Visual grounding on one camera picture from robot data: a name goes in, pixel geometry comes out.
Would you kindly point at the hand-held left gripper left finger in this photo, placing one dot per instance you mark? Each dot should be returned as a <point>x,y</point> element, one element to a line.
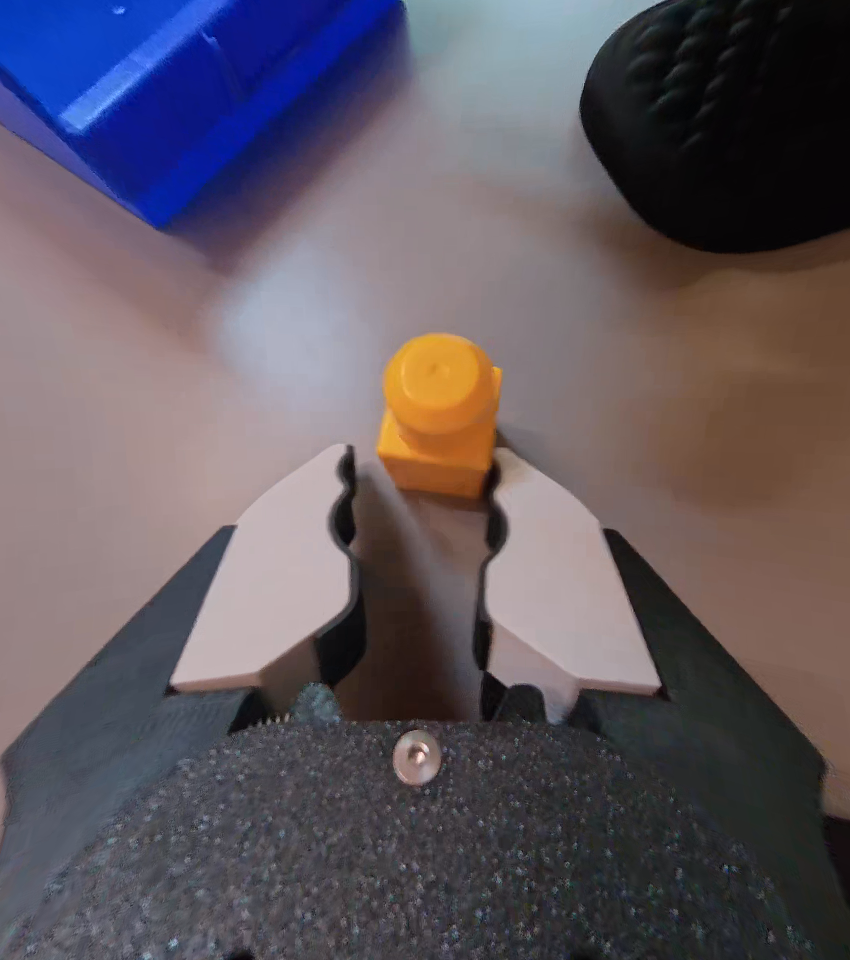
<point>267,600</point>

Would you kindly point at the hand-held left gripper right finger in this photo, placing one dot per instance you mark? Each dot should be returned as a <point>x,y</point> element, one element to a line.
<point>575,600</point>

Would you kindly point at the yellow mega block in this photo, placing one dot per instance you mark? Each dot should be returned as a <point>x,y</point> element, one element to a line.
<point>436,390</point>

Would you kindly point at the blue plastic bin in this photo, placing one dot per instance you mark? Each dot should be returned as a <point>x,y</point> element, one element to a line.
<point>169,112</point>

